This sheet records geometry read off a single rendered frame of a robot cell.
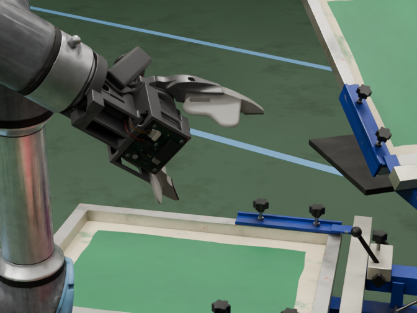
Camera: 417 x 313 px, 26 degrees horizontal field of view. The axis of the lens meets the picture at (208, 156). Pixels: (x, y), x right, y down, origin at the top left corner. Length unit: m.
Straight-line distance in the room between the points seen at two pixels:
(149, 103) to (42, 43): 0.12
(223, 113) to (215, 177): 4.36
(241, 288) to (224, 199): 2.70
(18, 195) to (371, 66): 1.72
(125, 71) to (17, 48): 0.14
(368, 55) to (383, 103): 0.20
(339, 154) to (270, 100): 3.42
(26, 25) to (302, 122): 5.38
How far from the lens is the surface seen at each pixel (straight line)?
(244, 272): 2.43
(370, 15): 3.09
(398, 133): 2.77
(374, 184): 2.99
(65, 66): 0.88
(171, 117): 0.92
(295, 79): 7.09
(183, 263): 2.47
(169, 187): 1.04
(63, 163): 5.57
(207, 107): 0.96
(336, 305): 2.36
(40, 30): 0.88
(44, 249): 1.48
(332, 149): 3.25
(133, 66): 0.98
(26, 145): 1.37
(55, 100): 0.89
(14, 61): 0.86
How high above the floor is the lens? 2.17
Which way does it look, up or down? 23 degrees down
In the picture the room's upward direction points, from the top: straight up
